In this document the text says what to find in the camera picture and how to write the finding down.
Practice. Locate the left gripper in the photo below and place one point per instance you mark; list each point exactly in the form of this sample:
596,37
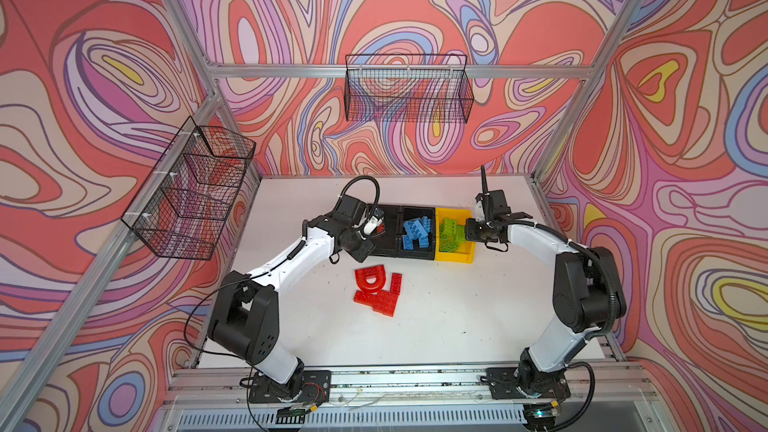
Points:
360,243

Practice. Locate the green lego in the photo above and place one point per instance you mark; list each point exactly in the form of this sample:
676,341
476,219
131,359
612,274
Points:
451,235

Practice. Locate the red lego upright slim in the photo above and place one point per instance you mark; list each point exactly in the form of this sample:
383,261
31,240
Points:
396,284

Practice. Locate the yellow bin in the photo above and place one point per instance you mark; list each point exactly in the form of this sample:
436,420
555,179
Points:
465,254

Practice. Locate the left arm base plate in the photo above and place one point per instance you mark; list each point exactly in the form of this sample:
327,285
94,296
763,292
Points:
310,387

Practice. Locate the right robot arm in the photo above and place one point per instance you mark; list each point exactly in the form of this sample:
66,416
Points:
587,297

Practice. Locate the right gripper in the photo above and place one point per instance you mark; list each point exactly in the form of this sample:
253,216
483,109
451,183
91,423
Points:
472,235

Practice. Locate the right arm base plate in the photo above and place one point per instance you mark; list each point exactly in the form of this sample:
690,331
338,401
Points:
509,383

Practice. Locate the red arch lego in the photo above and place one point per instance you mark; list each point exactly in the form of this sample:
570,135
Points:
371,279

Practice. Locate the blue lego top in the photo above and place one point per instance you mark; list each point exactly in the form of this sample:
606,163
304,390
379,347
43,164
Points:
417,233

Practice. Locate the red lego plate cluster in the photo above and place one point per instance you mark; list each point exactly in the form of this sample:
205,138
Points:
382,302

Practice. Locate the wire basket left wall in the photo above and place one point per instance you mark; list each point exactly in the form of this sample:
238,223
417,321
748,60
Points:
201,173

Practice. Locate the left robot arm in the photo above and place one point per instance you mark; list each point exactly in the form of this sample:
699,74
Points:
245,317

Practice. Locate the black bin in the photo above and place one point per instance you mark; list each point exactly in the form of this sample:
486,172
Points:
386,238
411,212

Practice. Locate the wire basket wall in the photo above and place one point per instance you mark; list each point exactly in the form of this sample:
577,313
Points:
407,87
201,173

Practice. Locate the wire basket back wall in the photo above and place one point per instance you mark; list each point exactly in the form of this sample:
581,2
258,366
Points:
407,87

